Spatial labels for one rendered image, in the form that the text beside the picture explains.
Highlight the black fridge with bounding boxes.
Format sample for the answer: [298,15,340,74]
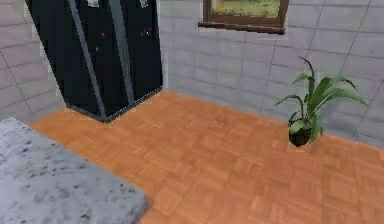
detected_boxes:
[25,0,164,124]

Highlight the brown framed window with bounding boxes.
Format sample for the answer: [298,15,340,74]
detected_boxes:
[197,0,290,36]

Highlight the green house plant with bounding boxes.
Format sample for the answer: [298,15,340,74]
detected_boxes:
[275,56,368,148]

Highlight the grey speckled stone worktop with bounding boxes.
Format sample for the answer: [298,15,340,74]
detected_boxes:
[0,116,149,224]

